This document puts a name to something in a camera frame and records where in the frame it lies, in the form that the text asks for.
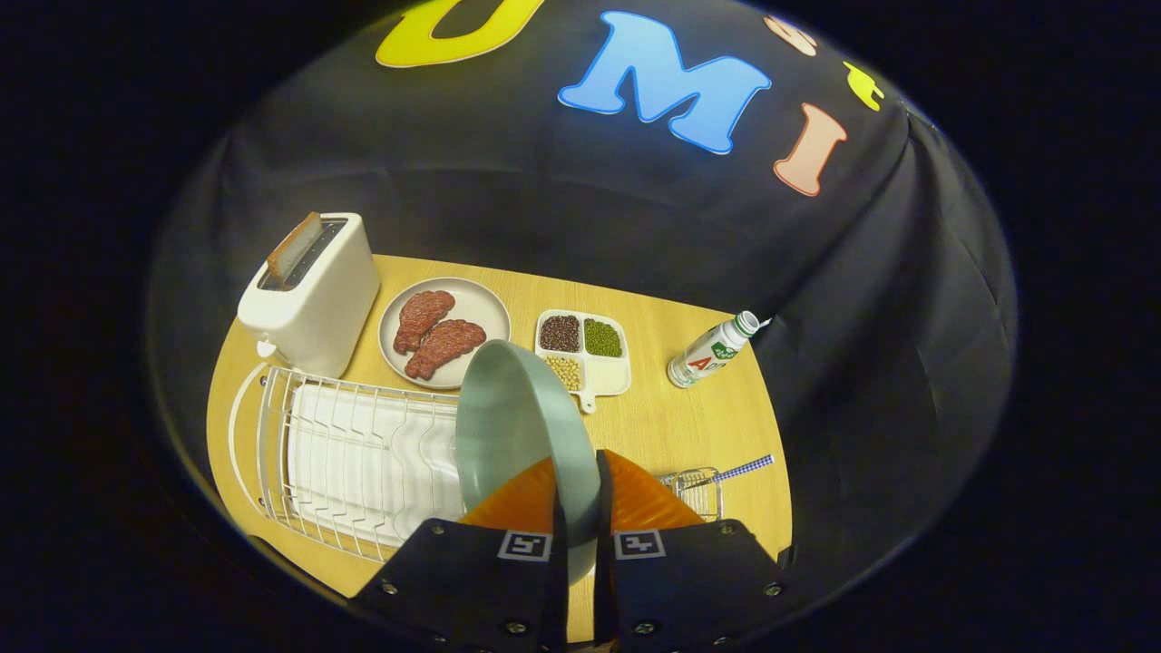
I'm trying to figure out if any toast slice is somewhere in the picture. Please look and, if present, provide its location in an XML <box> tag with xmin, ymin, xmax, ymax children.
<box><xmin>266</xmin><ymin>212</ymin><xmax>323</xmax><ymax>280</ymax></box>

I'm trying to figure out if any white wire dish rack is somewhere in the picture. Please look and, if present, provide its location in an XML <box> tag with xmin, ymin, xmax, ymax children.
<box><xmin>227</xmin><ymin>363</ymin><xmax>473</xmax><ymax>563</ymax></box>

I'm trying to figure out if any white drink bottle green label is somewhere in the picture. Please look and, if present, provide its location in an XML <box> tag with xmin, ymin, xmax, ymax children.
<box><xmin>667</xmin><ymin>310</ymin><xmax>761</xmax><ymax>389</ymax></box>

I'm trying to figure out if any metal wire basket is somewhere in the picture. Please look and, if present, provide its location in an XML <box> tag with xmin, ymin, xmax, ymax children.
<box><xmin>658</xmin><ymin>467</ymin><xmax>724</xmax><ymax>522</ymax></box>

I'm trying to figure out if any pile of green mung beans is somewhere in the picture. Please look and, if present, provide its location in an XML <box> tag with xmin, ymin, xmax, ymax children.
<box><xmin>583</xmin><ymin>318</ymin><xmax>624</xmax><ymax>357</ymax></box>

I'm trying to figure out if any black backdrop cloth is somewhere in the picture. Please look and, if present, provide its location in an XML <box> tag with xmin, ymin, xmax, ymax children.
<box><xmin>150</xmin><ymin>0</ymin><xmax>1017</xmax><ymax>618</ymax></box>

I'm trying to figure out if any white drip tray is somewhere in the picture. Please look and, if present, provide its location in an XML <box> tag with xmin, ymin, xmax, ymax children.
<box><xmin>290</xmin><ymin>381</ymin><xmax>468</xmax><ymax>545</ymax></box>

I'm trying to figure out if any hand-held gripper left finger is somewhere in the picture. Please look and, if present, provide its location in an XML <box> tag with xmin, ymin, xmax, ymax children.
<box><xmin>349</xmin><ymin>456</ymin><xmax>571</xmax><ymax>653</ymax></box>

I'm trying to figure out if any white toaster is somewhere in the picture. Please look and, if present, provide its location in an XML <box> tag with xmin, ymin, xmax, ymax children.
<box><xmin>238</xmin><ymin>213</ymin><xmax>382</xmax><ymax>379</ymax></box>

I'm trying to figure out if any spoon with blue checkered handle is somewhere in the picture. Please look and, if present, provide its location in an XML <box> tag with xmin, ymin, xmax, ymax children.
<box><xmin>680</xmin><ymin>454</ymin><xmax>775</xmax><ymax>491</ymax></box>

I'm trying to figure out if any brown meat piece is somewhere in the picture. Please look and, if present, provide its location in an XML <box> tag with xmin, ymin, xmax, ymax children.
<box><xmin>393</xmin><ymin>290</ymin><xmax>456</xmax><ymax>355</ymax></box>
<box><xmin>405</xmin><ymin>319</ymin><xmax>487</xmax><ymax>380</ymax></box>

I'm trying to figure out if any beige round plate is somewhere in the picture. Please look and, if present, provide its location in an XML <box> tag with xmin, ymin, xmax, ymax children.
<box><xmin>378</xmin><ymin>277</ymin><xmax>512</xmax><ymax>391</ymax></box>

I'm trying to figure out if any pile of dark red beans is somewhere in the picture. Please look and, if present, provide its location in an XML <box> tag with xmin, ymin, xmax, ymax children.
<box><xmin>541</xmin><ymin>315</ymin><xmax>581</xmax><ymax>353</ymax></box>

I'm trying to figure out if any pale green plate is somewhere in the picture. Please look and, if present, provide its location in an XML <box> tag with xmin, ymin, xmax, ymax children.
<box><xmin>454</xmin><ymin>339</ymin><xmax>604</xmax><ymax>586</ymax></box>

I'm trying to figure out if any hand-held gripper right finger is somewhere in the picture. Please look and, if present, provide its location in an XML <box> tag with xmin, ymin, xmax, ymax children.
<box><xmin>594</xmin><ymin>449</ymin><xmax>790</xmax><ymax>653</ymax></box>

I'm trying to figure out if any white divided snack tray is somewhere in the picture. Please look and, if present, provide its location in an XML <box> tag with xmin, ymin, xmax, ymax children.
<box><xmin>533</xmin><ymin>309</ymin><xmax>632</xmax><ymax>414</ymax></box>

